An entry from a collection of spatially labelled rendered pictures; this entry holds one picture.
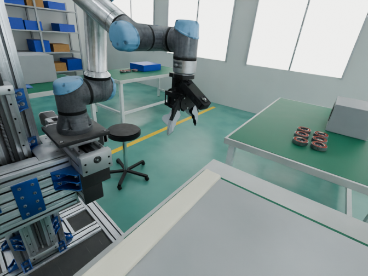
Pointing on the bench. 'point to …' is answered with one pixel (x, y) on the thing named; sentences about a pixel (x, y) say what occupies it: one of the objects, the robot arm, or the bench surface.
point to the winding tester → (230, 239)
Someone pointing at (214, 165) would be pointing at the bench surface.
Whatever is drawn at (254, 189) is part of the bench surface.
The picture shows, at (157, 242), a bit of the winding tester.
